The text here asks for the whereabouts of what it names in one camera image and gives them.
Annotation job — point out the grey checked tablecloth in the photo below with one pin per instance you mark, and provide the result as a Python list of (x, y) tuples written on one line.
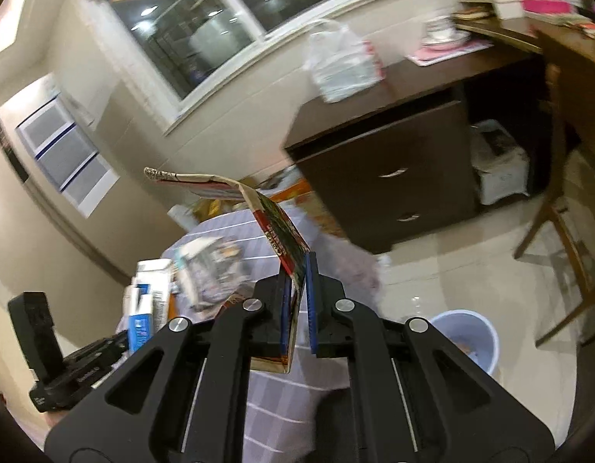
[(273, 410)]

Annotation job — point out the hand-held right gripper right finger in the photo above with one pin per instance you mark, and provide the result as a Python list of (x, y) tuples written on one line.
[(311, 308)]

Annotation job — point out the small white box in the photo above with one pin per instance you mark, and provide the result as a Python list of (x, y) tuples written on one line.
[(508, 8)]

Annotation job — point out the brown wooden desk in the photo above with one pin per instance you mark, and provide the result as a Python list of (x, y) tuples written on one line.
[(567, 53)]

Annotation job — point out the brown door frame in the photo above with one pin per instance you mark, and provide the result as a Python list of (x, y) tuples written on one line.
[(85, 246)]

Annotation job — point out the red printed carton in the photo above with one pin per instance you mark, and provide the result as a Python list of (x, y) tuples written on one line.
[(278, 231)]

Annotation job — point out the light blue waste bin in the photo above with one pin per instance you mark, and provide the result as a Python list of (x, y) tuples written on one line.
[(471, 342)]

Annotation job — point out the wooden chair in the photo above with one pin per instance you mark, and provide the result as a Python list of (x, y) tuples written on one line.
[(562, 251)]

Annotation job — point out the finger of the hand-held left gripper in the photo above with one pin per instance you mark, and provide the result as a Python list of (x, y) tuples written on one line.
[(107, 351)]

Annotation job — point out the white plastic bag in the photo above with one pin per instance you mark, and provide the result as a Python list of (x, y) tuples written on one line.
[(343, 65)]

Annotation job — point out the stack of white plates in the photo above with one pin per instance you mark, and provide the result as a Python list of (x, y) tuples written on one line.
[(444, 36)]

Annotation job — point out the orange cardboard box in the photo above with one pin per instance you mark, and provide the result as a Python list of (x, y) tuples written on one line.
[(321, 212)]

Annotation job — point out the brown book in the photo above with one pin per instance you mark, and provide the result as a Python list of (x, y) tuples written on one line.
[(473, 12)]

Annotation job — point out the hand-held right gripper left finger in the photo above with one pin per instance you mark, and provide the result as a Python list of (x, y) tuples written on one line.
[(286, 316)]

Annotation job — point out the blue bordered wall sheet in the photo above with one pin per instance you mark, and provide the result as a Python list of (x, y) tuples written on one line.
[(90, 188), (66, 159), (44, 128)]

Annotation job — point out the dark brown drawer cabinet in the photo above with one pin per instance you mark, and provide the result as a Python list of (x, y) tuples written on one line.
[(398, 154)]

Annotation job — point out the pink book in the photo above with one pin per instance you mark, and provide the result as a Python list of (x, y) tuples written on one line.
[(548, 5)]

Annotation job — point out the pink place mat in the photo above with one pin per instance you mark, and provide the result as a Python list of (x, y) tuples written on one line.
[(463, 50)]

